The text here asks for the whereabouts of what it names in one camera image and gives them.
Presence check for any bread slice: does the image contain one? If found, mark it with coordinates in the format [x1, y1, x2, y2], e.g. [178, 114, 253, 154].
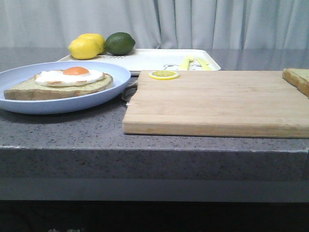
[4, 73, 113, 101]
[282, 68, 309, 97]

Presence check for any yellow plastic knife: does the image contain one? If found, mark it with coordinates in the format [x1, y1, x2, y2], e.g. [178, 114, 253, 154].
[196, 58, 213, 71]

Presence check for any fried egg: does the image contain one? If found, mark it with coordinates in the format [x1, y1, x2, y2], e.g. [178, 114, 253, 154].
[34, 66, 104, 87]

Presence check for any green lime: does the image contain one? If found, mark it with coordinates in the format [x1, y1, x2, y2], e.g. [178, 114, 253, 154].
[104, 32, 136, 56]

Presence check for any rear yellow lemon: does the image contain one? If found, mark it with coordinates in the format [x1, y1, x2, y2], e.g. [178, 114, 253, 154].
[77, 33, 105, 55]

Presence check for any wooden cutting board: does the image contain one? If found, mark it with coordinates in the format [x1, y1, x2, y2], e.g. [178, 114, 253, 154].
[123, 70, 309, 138]

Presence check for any lemon slice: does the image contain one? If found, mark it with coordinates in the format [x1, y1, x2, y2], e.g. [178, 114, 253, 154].
[149, 70, 180, 80]

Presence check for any yellow lemon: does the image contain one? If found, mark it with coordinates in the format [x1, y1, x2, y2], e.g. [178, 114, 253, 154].
[68, 38, 100, 59]
[77, 33, 105, 55]

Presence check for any yellow plastic fork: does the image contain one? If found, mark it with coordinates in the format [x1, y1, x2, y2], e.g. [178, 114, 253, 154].
[178, 55, 195, 71]

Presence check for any white rectangular tray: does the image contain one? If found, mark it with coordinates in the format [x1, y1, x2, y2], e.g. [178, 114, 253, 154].
[56, 48, 222, 72]

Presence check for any light blue round plate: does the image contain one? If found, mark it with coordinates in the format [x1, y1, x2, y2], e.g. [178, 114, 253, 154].
[0, 61, 131, 115]

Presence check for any metal cutting board handle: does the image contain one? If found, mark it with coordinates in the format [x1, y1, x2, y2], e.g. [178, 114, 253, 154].
[121, 80, 138, 106]

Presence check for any front yellow lemon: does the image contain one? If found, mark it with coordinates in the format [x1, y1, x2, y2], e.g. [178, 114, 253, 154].
[68, 38, 100, 59]

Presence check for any white curtain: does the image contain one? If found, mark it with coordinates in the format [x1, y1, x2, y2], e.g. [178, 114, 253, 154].
[0, 0, 309, 49]

